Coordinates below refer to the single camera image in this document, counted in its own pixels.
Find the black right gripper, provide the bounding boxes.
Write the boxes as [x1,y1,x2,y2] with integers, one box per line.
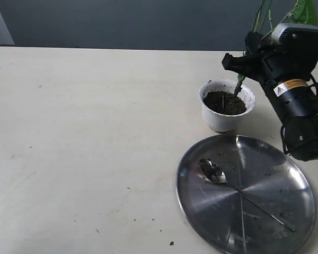
[222,31,318,116]

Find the artificial red anthurium plant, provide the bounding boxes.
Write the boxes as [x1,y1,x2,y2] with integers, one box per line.
[233,0,318,98]

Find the metal spork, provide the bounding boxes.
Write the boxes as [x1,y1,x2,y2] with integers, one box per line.
[198,158,296,232]

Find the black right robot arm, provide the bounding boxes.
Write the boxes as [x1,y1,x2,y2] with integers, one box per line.
[222,31,318,161]

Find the white scalloped plastic pot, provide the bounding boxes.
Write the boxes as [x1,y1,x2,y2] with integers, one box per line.
[198,79,256,133]

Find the round stainless steel plate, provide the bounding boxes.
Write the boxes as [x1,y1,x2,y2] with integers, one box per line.
[176,134,317,253]

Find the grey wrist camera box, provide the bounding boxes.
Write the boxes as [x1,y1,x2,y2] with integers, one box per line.
[271,23,318,44]

